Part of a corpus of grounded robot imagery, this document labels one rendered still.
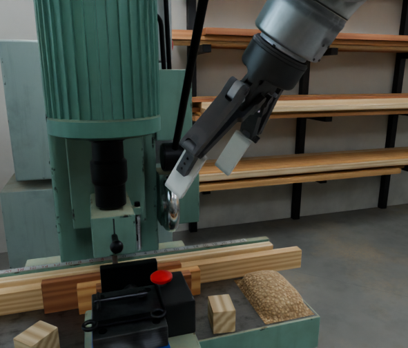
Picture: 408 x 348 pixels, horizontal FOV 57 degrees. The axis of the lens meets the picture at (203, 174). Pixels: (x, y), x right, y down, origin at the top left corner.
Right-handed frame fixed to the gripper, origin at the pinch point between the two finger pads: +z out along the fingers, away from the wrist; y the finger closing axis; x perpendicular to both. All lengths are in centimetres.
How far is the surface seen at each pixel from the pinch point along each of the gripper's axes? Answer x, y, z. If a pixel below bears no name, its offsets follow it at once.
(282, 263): -17.2, 22.6, 16.5
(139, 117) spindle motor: 12.4, -2.4, -1.4
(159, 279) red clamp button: -5.9, -9.7, 11.0
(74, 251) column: 17.7, 5.4, 39.7
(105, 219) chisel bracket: 8.1, -5.3, 15.0
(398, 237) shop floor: -80, 284, 85
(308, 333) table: -27.2, 9.7, 15.2
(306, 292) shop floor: -44, 163, 109
